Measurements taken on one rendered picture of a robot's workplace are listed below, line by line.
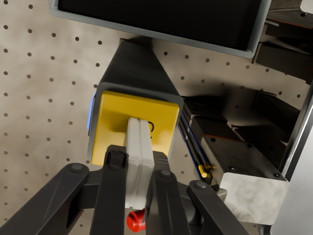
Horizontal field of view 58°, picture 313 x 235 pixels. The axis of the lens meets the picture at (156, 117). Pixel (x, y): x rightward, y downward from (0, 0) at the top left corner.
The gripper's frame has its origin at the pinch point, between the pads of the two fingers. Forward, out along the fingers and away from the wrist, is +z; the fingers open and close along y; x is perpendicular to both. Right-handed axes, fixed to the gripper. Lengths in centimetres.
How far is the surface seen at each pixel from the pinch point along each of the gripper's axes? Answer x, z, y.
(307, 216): -15.3, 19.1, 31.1
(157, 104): 2.8, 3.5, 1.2
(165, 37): 7.7, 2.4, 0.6
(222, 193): -9.2, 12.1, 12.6
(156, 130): 0.8, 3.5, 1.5
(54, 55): -3, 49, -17
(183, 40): 7.8, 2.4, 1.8
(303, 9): 12.2, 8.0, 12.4
